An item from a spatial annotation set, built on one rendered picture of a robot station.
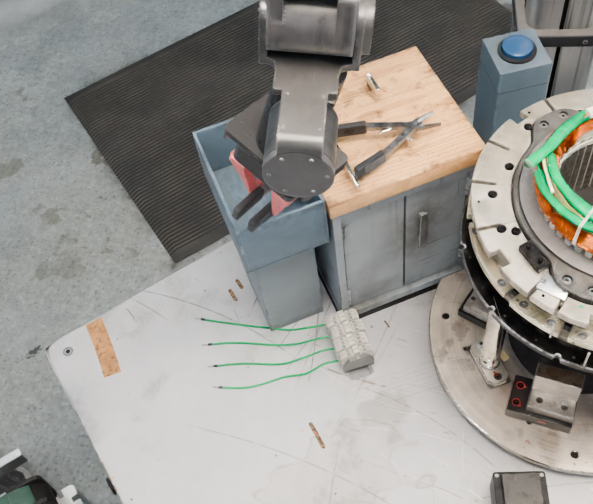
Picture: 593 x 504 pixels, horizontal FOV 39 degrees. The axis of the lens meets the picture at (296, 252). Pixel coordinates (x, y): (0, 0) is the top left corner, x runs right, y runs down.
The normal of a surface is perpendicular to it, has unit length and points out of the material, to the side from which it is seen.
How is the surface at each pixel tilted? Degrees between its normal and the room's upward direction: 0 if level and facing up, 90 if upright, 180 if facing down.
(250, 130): 18
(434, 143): 0
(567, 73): 90
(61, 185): 0
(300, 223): 90
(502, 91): 90
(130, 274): 0
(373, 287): 90
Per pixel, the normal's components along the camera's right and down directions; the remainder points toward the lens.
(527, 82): 0.21, 0.81
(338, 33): -0.07, 0.78
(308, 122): 0.03, -0.46
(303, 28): -0.07, 0.62
